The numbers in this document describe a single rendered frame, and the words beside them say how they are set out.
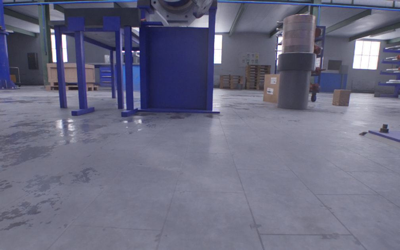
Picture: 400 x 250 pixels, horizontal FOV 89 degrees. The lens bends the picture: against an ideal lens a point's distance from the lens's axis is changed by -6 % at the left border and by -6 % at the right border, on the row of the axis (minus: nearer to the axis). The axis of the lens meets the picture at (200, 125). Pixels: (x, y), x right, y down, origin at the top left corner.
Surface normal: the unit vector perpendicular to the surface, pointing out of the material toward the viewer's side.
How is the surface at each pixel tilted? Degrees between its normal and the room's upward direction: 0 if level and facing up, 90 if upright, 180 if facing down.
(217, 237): 0
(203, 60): 90
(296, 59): 90
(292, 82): 90
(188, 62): 90
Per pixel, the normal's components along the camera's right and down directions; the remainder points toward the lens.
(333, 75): -0.03, 0.19
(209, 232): 0.02, -0.98
